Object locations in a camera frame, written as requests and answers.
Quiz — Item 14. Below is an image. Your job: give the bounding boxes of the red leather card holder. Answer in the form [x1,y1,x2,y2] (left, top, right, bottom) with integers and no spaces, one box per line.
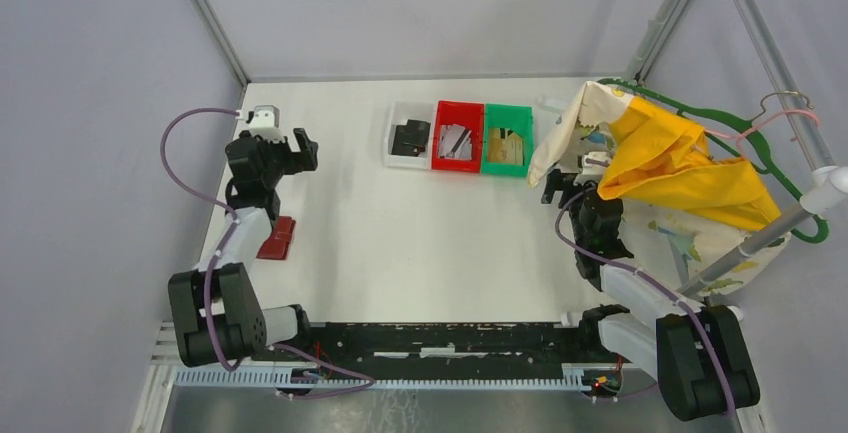
[256,216,297,261]

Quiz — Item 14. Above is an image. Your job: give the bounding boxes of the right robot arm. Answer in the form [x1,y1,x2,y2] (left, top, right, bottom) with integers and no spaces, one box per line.
[541,168,761,421]

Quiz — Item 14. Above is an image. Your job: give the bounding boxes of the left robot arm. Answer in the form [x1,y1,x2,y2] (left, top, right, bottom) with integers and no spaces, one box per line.
[167,128,319,371]

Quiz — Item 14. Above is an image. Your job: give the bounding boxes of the gold cards in green bin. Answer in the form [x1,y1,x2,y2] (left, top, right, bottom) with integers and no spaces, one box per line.
[487,128,524,166]

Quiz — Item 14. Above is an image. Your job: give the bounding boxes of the black cards in white bin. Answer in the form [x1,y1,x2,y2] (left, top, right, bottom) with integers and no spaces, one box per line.
[389,119,431,157]

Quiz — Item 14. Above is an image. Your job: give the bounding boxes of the white cards in red bin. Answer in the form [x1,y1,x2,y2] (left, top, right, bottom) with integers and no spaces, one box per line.
[437,124,473,161]

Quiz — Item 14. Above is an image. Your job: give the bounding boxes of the green plastic bin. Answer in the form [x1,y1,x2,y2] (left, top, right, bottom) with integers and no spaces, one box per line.
[481,103,535,177]

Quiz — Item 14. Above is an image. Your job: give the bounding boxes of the yellow patterned cloth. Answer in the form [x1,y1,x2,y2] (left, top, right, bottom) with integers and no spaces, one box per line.
[527,81,780,278]

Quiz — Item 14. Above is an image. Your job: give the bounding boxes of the red plastic bin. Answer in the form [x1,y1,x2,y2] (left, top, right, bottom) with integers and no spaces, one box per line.
[431,100,484,174]

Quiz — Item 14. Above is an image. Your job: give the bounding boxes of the white plastic bin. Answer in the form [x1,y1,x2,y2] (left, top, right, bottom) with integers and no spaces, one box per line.
[381,101,437,170]

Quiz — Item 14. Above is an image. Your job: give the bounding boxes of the green clothes hanger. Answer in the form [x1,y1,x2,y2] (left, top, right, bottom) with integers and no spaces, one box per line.
[598,77,830,244]

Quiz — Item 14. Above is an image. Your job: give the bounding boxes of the pink clothes hanger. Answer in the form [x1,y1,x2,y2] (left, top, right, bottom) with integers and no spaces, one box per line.
[704,90,821,143]

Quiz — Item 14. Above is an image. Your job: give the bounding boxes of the white hanger rack stand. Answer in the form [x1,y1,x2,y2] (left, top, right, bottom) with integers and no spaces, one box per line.
[536,95,848,325]

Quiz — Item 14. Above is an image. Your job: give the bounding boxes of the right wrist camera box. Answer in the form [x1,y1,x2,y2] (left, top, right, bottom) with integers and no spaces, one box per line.
[580,151,611,170]

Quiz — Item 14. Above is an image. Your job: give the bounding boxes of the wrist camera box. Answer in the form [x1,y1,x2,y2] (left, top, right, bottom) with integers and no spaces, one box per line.
[580,151,611,170]
[247,105,280,135]

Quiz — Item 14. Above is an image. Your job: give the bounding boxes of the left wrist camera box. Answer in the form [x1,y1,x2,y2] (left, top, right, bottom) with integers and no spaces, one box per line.
[247,105,280,135]

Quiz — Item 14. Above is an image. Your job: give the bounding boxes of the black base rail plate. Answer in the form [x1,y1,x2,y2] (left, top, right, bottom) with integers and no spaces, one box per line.
[298,323,630,380]

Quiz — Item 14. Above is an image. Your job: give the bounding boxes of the white cable duct strip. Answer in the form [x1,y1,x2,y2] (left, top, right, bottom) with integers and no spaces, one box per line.
[173,364,591,392]

